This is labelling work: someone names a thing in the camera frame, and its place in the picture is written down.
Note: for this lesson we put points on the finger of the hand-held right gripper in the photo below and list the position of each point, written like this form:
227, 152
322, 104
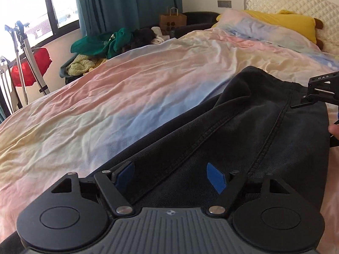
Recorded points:
323, 90
335, 143

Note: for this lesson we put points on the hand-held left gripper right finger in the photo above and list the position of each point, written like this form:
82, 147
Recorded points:
215, 177

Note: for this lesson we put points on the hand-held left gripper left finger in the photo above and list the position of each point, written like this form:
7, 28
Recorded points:
124, 176

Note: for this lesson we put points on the metal clothes stand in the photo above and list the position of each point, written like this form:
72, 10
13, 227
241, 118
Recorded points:
34, 66

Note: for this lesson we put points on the person's right hand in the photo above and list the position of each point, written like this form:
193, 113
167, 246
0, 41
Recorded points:
335, 132

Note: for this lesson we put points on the yellow pillow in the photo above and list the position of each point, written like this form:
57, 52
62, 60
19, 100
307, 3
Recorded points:
299, 23

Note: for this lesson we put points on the pastel rainbow duvet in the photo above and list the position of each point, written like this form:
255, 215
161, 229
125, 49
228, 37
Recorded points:
119, 98

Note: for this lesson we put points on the pastel rainbow pillow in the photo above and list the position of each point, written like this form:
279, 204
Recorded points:
264, 31

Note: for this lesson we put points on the white quilted headboard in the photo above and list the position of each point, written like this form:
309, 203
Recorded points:
291, 0

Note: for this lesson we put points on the pale yellow knit garment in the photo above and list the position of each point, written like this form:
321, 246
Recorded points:
79, 64

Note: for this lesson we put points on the green garment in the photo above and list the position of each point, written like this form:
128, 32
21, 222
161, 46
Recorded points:
92, 43

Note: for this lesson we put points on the teal curtain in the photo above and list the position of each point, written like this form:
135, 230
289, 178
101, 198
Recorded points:
119, 2
1, 115

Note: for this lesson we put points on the dark brown fuzzy cloth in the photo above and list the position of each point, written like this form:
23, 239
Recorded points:
143, 35

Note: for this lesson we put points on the black chair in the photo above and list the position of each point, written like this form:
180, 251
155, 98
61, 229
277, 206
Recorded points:
198, 18

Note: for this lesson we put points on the red bag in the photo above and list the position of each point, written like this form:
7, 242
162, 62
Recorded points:
39, 60

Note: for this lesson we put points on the white cloth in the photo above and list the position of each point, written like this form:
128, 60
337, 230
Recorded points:
158, 33

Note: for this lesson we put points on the brown paper bag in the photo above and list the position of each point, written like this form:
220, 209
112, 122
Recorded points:
174, 21

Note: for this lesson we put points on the grey wall socket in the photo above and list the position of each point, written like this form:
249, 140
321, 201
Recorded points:
224, 4

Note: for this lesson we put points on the black window frame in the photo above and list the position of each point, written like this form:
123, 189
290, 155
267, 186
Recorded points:
47, 5

